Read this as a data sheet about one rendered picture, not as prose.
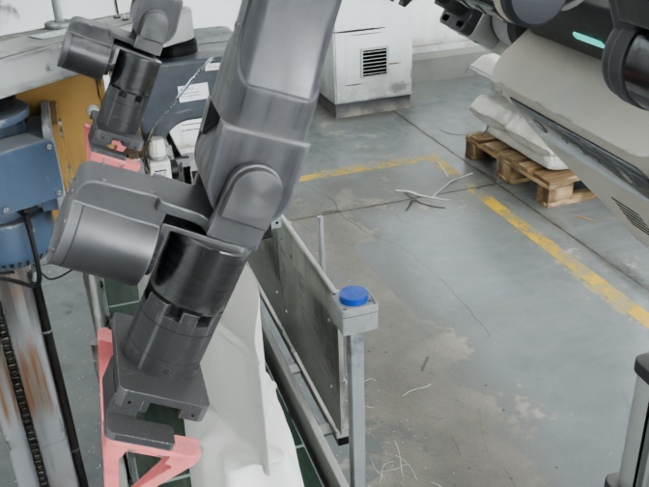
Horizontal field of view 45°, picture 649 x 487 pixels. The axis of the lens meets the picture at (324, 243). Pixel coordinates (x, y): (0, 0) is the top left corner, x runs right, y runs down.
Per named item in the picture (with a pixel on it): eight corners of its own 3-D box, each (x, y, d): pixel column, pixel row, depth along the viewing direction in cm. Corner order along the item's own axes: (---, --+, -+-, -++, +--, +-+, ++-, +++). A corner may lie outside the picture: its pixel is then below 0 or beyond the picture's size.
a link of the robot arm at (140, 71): (166, 58, 104) (161, 50, 109) (115, 40, 101) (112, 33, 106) (150, 106, 106) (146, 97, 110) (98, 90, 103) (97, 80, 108)
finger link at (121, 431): (66, 526, 52) (115, 414, 49) (68, 455, 58) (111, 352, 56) (163, 539, 55) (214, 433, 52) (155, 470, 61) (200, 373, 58)
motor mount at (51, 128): (79, 222, 124) (60, 125, 116) (36, 230, 122) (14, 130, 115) (71, 162, 148) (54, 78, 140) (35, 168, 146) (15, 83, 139)
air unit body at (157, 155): (183, 218, 145) (173, 139, 137) (157, 223, 143) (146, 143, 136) (180, 209, 148) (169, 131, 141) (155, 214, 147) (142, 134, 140)
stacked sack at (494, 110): (607, 120, 432) (611, 94, 426) (506, 140, 410) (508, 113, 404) (560, 100, 467) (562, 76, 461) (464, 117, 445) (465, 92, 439)
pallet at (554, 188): (733, 169, 427) (739, 143, 421) (548, 209, 391) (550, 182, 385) (630, 125, 495) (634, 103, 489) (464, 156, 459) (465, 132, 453)
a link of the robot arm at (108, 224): (294, 179, 48) (265, 135, 56) (113, 113, 44) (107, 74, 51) (219, 337, 52) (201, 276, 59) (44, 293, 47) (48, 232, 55)
